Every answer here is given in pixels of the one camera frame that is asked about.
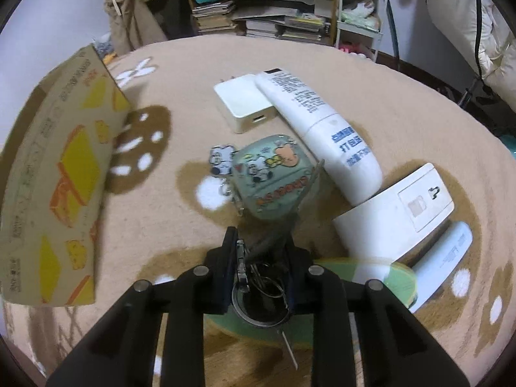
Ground green cartoon earbud case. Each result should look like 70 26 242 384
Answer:
209 134 321 222

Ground white power bank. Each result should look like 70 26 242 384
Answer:
332 162 455 264

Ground pink bottles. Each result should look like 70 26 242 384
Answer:
341 44 375 62

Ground cream puffer coat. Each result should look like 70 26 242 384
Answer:
423 0 516 111

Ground light blue handheld device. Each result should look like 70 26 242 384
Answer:
409 221 473 313

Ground black chair frame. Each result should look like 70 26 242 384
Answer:
457 76 498 109

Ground bag of plush toys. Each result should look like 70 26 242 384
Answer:
91 38 117 63

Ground cardboard box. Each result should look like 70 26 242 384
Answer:
0 44 134 307

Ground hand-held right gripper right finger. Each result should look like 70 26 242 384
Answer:
284 246 470 387

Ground bunch of keys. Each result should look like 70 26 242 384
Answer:
232 159 325 327

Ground dark hanging garment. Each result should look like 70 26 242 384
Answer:
133 0 198 39

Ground pile of magazines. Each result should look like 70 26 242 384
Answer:
244 14 333 43

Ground white squeeze tube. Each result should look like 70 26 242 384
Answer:
255 69 383 204

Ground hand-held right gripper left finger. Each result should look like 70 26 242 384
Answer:
46 226 238 387

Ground stack of old books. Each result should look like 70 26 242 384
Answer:
191 0 238 35

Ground beige hanging garment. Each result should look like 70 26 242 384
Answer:
101 0 168 55

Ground beige floral blanket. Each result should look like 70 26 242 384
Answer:
0 34 516 387

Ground pale green packets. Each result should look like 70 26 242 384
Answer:
341 0 382 31

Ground white charger adapter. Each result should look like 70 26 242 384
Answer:
213 73 279 134

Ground thin white strip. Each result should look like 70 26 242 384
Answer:
278 328 299 369

